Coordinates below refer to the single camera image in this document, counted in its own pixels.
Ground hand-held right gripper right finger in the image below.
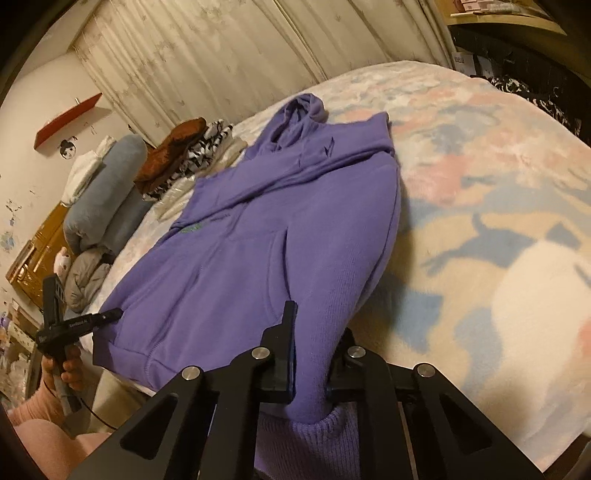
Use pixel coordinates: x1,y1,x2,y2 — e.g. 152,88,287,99
325,328,546,480

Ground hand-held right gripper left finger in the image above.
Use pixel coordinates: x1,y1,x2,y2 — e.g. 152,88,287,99
67,300,298,480

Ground purple zip hoodie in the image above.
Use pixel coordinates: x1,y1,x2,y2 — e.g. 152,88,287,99
92,92,407,480

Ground person's left forearm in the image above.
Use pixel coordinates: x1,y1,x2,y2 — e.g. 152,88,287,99
7,383,65,428

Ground person's left hand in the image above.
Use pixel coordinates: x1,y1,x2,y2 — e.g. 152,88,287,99
41,344,86,398

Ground beige puffy jacket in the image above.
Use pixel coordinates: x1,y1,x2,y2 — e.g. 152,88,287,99
64,247,114,311

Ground white plastic bags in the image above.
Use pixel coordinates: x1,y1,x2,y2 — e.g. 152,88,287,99
0,300,42,398

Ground pink plush toy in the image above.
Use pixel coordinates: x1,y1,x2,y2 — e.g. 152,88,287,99
53,247,74,278

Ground person's leg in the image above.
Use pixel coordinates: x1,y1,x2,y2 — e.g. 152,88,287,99
14,418,112,480

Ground grey blue pillows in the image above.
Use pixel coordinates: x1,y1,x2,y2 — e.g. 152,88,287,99
63,135,155,252

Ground white satin folded garment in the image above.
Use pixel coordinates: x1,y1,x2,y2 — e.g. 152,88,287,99
152,138,247,220

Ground white folded cloth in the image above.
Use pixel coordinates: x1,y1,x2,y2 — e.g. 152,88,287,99
61,136,116,206

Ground brown folded garment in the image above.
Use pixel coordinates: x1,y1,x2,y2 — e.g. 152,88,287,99
135,117,208,195

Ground pastel printed blanket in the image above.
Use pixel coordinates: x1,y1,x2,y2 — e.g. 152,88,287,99
78,60,591,472

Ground cream patterned curtain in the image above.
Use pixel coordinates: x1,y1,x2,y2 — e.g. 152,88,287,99
74,0,458,144

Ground white cardboard box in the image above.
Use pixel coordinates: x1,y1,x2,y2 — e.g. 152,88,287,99
455,52,492,77

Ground black white-patterned cloth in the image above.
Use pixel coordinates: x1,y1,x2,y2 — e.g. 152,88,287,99
489,76,583,134

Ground wooden shelf unit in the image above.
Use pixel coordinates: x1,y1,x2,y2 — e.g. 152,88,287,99
450,0,591,38

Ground black cable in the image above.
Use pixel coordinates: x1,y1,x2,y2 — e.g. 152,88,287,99
76,392,114,428

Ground red wall shelf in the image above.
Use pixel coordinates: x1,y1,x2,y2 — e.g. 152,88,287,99
34,92,103,149

